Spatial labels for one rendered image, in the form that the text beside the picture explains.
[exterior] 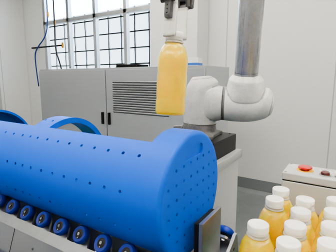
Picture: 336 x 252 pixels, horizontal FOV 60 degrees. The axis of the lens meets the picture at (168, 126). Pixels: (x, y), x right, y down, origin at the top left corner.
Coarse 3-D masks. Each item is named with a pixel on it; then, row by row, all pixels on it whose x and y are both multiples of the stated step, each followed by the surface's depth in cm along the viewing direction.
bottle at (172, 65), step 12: (168, 48) 62; (180, 48) 62; (168, 60) 61; (180, 60) 62; (168, 72) 62; (180, 72) 62; (156, 84) 65; (168, 84) 62; (180, 84) 62; (156, 96) 64; (168, 96) 62; (180, 96) 63; (156, 108) 64; (168, 108) 62; (180, 108) 63
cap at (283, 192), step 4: (272, 188) 72; (276, 188) 71; (280, 188) 71; (284, 188) 71; (272, 192) 72; (276, 192) 70; (280, 192) 70; (284, 192) 70; (288, 192) 70; (280, 196) 70; (284, 196) 70
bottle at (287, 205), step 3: (285, 198) 70; (288, 198) 70; (285, 201) 70; (288, 201) 70; (285, 204) 70; (288, 204) 70; (291, 204) 71; (285, 207) 69; (288, 207) 70; (285, 210) 69; (288, 210) 69; (288, 213) 69; (288, 216) 69
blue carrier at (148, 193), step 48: (0, 144) 83; (48, 144) 73; (96, 144) 66; (144, 144) 61; (192, 144) 63; (0, 192) 90; (48, 192) 71; (96, 192) 62; (144, 192) 55; (192, 192) 65; (144, 240) 58; (192, 240) 67
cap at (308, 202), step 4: (296, 196) 66; (300, 196) 67; (304, 196) 67; (308, 196) 66; (296, 200) 66; (300, 200) 64; (304, 200) 64; (308, 200) 64; (312, 200) 64; (296, 204) 66; (300, 204) 64; (304, 204) 64; (308, 204) 64; (312, 204) 64; (308, 208) 64; (312, 208) 64
